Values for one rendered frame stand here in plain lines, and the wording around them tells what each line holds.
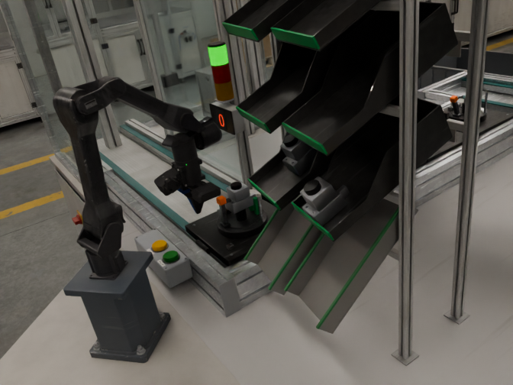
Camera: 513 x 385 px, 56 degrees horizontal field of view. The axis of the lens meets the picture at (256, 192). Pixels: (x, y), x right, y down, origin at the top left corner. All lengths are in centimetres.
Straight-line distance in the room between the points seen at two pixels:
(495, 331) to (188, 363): 66
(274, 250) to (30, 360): 63
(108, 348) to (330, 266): 54
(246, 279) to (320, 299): 26
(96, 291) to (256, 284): 39
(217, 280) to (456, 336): 54
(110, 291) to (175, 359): 22
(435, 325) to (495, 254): 32
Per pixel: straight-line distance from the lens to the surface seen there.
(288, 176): 100
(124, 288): 105
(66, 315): 139
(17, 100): 645
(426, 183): 156
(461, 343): 114
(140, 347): 116
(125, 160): 207
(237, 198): 126
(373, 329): 114
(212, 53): 136
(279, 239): 110
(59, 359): 127
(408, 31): 75
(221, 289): 115
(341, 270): 97
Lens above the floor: 166
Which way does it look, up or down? 28 degrees down
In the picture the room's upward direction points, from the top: 9 degrees counter-clockwise
